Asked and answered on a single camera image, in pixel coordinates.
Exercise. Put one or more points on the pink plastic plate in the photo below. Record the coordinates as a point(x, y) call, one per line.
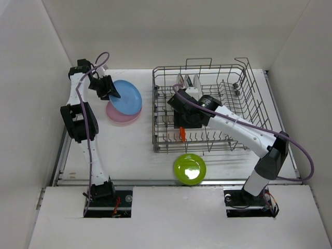
point(118, 117)

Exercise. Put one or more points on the green plastic plate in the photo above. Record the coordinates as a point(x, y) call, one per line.
point(190, 169)

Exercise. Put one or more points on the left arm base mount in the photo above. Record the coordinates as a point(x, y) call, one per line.
point(119, 206)

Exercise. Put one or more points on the blue plastic plate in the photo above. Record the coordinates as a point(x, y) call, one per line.
point(130, 100)

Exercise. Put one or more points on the orange sunburst ceramic plate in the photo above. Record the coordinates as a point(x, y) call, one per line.
point(180, 81)

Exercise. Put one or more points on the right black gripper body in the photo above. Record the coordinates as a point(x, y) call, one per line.
point(181, 120)

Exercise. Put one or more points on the white blue-line ceramic plate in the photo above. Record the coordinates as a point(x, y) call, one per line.
point(196, 83)

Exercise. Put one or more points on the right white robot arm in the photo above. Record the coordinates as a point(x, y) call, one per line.
point(271, 147)

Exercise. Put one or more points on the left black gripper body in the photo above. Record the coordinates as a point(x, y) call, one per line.
point(101, 85)

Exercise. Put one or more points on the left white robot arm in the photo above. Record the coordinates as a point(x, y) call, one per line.
point(82, 125)

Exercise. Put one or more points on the grey wire dish rack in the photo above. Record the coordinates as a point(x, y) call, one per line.
point(233, 84)

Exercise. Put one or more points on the teal rimmed ceramic plate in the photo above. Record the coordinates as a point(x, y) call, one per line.
point(188, 81)

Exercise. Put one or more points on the orange plastic plate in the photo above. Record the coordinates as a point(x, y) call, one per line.
point(182, 133)

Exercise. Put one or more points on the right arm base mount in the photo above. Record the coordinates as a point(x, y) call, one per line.
point(241, 204)

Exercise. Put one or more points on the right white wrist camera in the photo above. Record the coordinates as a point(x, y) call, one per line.
point(193, 92)

